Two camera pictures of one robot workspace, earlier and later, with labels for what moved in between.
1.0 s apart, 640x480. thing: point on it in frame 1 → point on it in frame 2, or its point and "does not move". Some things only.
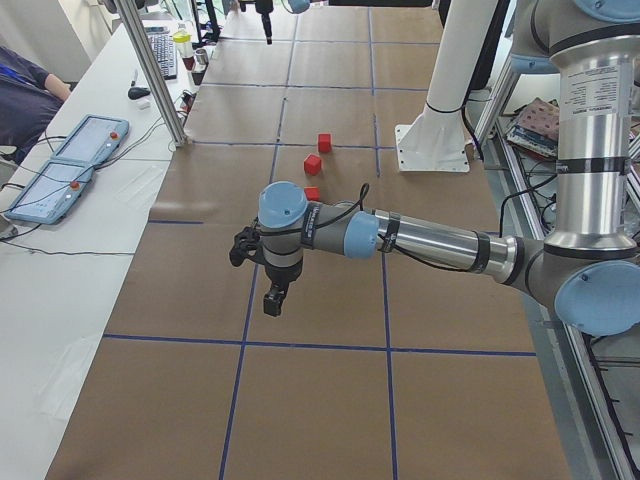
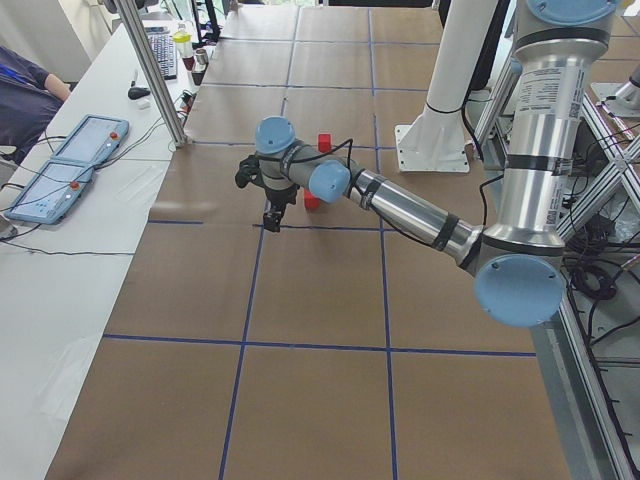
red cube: (324, 143) does not move
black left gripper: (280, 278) → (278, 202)
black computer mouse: (135, 93) does not move
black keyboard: (164, 50) does not move
